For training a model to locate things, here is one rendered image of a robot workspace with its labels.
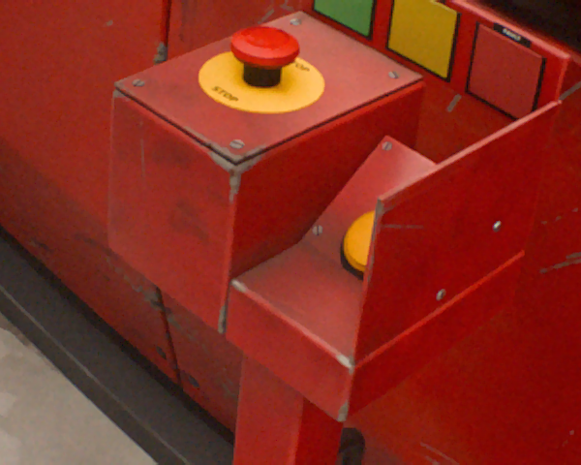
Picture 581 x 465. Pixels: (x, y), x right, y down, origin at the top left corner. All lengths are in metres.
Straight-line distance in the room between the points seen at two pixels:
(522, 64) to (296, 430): 0.28
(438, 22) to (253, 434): 0.30
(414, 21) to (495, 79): 0.06
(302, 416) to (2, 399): 0.87
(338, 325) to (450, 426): 0.43
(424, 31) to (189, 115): 0.15
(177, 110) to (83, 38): 0.62
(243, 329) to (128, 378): 0.89
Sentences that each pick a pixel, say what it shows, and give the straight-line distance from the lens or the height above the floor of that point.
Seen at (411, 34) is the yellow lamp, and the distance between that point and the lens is 0.76.
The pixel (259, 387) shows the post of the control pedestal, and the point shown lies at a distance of 0.83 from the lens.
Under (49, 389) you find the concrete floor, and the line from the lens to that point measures 1.65.
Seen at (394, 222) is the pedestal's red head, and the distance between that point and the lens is 0.62.
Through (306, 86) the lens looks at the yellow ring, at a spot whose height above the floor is 0.78.
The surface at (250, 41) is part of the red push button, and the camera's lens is 0.72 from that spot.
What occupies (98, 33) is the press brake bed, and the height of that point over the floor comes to 0.54.
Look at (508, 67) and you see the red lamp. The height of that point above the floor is 0.82.
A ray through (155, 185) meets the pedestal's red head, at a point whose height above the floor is 0.73.
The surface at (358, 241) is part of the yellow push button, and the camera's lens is 0.71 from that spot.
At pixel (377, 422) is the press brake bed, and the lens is 1.17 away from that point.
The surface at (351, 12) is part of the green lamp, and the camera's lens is 0.79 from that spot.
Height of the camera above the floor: 1.15
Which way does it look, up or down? 36 degrees down
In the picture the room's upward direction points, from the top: 7 degrees clockwise
